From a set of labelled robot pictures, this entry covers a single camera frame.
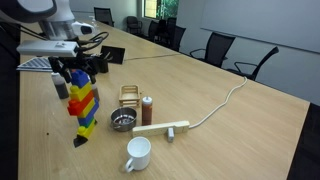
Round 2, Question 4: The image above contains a red toy brick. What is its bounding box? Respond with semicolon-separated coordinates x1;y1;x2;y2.
67;90;95;117

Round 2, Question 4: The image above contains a small metal pot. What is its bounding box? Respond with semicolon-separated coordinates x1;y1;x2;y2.
110;106;138;132

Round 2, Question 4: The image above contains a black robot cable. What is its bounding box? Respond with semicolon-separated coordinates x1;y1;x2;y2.
75;31;110;52

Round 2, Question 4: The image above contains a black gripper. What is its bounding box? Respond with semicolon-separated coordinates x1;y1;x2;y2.
49;55;101;85

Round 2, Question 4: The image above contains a white ceramic mug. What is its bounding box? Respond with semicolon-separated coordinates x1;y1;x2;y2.
124;136;152;173

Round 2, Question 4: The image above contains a black mesh office chair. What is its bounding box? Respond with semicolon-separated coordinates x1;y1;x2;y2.
126;15;143;36
171;25;187;53
93;7;115;28
147;19;168;44
189;31;236;69
226;46;280;81

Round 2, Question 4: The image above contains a yellow toy brick with studs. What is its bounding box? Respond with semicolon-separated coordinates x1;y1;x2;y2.
69;81;93;102

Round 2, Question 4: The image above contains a long blue toy brick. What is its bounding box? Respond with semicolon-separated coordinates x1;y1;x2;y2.
77;98;100;127

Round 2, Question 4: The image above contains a white plug adapter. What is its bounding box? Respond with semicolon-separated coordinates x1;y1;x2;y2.
166;127;176;144

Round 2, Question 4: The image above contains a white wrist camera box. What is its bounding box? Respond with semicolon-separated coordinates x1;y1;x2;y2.
16;40;80;58

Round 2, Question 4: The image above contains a small blue toy brick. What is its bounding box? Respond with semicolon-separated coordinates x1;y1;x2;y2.
70;69;91;88

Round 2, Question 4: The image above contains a white wall whiteboard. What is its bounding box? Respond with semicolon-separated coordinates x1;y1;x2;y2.
199;0;320;54

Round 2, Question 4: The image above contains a small wooden slat crate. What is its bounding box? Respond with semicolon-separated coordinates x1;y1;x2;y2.
118;84;141;108

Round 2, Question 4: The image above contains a black cup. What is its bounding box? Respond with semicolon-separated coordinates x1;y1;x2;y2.
95;56;110;74

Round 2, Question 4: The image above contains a window with green view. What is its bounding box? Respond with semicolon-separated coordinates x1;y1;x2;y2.
143;0;180;20

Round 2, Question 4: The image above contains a flat yellow toy brick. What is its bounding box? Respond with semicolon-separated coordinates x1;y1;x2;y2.
78;97;97;119

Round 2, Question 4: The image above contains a yellow base toy brick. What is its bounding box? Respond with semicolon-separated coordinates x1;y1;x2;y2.
76;119;98;140

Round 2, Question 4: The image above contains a cream power strip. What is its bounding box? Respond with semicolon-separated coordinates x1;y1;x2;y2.
132;120;191;138

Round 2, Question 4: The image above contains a white power cable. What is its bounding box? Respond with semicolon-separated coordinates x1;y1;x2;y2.
188;76;249;130

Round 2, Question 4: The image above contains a green toy brick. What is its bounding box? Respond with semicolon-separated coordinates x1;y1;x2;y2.
84;118;96;129

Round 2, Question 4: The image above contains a thin black table cable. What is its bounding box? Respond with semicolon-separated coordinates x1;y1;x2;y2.
124;53;181;62

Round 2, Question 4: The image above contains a black triangular toy foot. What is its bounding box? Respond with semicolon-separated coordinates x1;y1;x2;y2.
73;134;89;148

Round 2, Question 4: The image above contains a grey keyboard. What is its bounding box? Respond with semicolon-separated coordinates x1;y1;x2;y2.
16;57;53;73

